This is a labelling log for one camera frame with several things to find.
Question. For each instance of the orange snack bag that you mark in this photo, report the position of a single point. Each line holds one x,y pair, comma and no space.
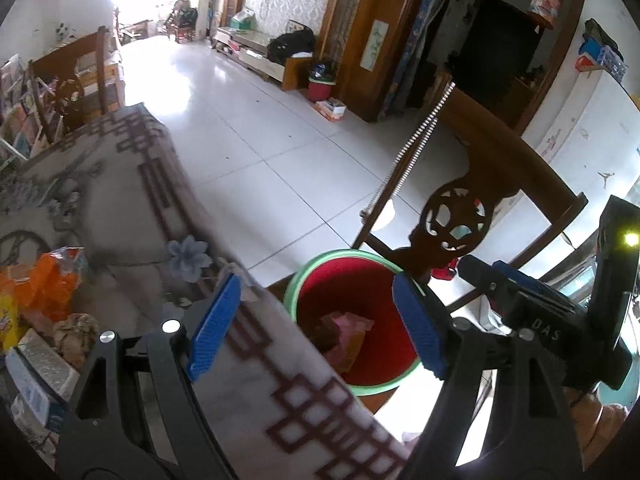
50,285

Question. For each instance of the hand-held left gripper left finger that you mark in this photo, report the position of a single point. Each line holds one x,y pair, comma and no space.
215,327

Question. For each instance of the printed tablecloth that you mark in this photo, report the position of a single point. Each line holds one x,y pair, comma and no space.
125,200

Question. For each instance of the low TV stand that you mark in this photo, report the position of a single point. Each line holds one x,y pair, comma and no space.
255,57

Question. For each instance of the green and white bag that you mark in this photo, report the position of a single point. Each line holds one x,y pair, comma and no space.
243,19

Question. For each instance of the carved wooden chair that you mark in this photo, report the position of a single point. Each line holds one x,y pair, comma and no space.
500,150

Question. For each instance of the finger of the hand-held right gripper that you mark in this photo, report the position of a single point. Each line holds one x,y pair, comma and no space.
480,272
530,282

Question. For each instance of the pink crumpled wrapper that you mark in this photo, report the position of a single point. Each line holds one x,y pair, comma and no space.
350,327

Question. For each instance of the paper ball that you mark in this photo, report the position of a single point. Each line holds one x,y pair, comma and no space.
75,335

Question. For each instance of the wooden door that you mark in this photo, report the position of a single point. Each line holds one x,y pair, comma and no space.
350,25

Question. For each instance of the black bag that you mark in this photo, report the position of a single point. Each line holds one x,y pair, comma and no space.
290,45

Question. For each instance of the magazine rack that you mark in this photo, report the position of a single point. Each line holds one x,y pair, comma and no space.
25,125

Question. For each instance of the red bin with green rim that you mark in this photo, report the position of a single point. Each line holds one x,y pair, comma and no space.
350,285

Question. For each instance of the blue patterned board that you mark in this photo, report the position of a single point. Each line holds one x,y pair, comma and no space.
420,35

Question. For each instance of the red cloth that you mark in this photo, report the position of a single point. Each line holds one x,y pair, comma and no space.
444,269

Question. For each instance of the orange printed tin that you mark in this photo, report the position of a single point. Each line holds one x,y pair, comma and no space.
547,0

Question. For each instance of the wooden dining chair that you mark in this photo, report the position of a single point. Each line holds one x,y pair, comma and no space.
92,47

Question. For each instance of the framed scroll picture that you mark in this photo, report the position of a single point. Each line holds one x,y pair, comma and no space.
374,45

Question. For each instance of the white beaded strand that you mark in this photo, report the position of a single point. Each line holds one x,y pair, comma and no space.
425,125

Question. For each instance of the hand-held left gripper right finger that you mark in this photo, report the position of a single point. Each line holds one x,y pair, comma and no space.
417,330

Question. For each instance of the yellow carton box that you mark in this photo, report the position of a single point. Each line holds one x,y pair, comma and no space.
10,320

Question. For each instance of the white and blue box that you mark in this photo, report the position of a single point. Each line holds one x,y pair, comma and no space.
40,375

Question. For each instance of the wooden door frame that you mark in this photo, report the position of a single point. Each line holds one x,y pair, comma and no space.
565,35

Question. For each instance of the orange box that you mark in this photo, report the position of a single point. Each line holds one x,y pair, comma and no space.
330,109

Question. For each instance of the white chest freezer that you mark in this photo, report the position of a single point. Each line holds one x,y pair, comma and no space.
590,125

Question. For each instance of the small red waste bin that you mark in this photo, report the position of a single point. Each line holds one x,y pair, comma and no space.
320,91

